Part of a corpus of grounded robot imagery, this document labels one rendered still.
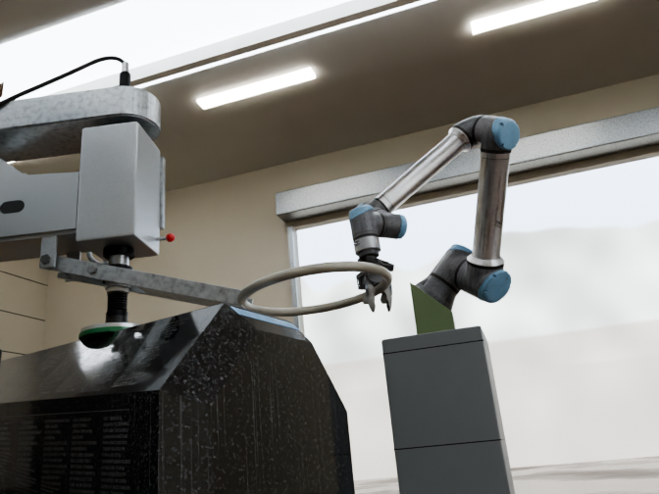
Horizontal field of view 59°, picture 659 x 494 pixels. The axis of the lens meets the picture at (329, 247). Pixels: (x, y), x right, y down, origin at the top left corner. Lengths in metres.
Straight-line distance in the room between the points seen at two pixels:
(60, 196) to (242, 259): 5.40
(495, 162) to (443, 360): 0.79
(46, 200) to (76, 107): 0.35
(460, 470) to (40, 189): 1.77
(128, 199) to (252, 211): 5.61
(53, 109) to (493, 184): 1.62
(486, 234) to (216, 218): 5.72
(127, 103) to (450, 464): 1.73
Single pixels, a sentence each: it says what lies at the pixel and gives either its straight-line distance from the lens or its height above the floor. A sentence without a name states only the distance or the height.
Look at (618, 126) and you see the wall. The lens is 6.83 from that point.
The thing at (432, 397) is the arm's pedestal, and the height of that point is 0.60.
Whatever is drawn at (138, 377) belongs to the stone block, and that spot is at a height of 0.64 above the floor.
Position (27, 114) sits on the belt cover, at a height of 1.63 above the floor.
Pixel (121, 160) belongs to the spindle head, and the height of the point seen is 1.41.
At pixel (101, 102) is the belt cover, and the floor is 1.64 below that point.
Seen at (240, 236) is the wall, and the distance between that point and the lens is 7.51.
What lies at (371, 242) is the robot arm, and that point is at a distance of 1.99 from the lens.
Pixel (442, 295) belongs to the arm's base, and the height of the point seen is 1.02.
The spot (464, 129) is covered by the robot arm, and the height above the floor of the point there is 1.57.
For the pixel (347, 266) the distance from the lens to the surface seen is 1.64.
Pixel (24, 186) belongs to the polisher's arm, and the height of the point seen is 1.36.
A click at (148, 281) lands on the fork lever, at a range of 1.93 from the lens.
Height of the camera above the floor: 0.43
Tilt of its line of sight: 19 degrees up
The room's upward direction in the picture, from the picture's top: 5 degrees counter-clockwise
